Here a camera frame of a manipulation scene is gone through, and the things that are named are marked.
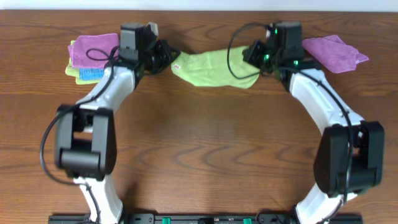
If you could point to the green microfiber cloth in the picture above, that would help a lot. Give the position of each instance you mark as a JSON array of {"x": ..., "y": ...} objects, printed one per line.
[{"x": 216, "y": 68}]

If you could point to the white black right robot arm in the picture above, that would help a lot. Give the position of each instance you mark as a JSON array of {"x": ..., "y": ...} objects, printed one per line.
[{"x": 350, "y": 155}]

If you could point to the purple folded cloth on stack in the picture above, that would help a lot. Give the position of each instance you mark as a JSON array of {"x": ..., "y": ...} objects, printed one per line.
[{"x": 91, "y": 51}]

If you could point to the loose purple cloth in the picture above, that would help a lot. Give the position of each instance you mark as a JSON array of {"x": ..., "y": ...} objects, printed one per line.
[{"x": 334, "y": 54}]

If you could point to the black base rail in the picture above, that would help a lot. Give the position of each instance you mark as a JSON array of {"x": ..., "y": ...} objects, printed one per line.
[{"x": 148, "y": 218}]

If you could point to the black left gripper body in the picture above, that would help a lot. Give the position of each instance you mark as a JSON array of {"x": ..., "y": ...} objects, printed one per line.
[{"x": 162, "y": 56}]

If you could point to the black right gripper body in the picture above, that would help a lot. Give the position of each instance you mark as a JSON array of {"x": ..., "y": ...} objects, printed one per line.
[{"x": 262, "y": 58}]

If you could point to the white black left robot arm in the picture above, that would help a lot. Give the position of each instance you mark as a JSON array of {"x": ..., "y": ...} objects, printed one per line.
[{"x": 85, "y": 136}]

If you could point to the light green cloth under stack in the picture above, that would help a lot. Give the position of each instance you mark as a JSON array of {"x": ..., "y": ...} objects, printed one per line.
[{"x": 73, "y": 73}]

